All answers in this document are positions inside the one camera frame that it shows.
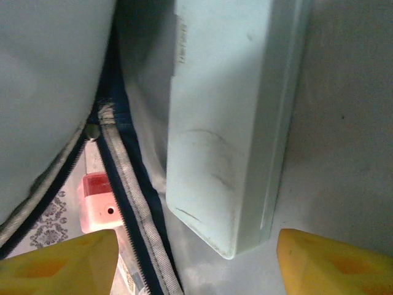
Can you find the navy blue backpack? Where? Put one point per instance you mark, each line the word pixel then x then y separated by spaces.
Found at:
pixel 46 77

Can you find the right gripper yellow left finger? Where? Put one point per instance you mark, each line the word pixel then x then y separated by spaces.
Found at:
pixel 55 270

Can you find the light blue pencil case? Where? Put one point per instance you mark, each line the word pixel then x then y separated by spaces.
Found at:
pixel 221 123

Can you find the pink soft object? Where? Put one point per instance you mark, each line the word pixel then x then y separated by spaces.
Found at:
pixel 98 212

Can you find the small clear plastic case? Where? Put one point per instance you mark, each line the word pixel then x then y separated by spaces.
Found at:
pixel 130 276

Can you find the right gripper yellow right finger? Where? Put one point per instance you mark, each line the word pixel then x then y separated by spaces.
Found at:
pixel 337 270

